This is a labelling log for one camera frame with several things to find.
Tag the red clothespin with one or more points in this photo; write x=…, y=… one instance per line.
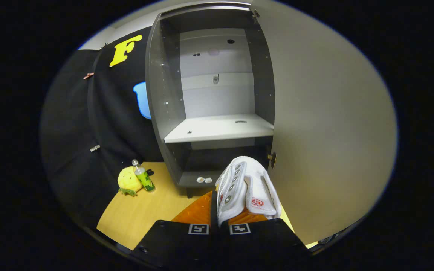
x=88, y=75

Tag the silver clip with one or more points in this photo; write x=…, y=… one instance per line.
x=95, y=148

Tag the black backdrop cloth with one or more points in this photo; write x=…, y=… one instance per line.
x=74, y=150

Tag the grey shoe cabinet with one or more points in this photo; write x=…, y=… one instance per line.
x=217, y=130

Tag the green spray bottle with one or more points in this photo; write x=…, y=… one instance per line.
x=144, y=180

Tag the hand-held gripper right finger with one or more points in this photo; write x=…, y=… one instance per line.
x=262, y=242

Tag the white shoe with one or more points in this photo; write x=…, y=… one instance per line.
x=239, y=184

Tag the beige shoe cabinet door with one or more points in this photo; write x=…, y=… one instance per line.
x=326, y=131

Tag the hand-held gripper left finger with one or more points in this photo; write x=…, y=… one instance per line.
x=175, y=244

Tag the yellow plush toy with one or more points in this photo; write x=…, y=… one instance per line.
x=128, y=180

